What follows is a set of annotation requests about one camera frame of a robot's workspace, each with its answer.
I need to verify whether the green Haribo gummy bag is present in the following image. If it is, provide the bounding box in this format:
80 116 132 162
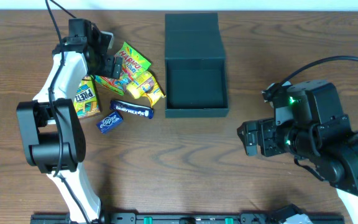
94 42 151 96

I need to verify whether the green Pretz snack box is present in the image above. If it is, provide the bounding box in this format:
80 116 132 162
73 76 101 119

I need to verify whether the yellow sour candy canister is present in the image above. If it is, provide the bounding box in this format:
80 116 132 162
126 71 157 99

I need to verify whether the small yellow snack packet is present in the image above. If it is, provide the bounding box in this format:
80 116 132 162
144 82 166 108

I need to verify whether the black gift box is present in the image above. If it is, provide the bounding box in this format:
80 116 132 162
165 12 229 118

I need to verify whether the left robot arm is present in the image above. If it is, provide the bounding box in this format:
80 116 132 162
16 18 122 223

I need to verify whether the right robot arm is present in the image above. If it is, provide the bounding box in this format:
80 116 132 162
237 80 358 223

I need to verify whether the blue Eclipse mints tin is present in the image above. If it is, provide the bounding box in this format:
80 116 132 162
96 111 124 134

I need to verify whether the blue Dairy Milk bar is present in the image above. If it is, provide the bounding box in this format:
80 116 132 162
110 100 154 119

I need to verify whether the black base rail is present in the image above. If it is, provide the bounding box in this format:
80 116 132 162
30 203 345 224

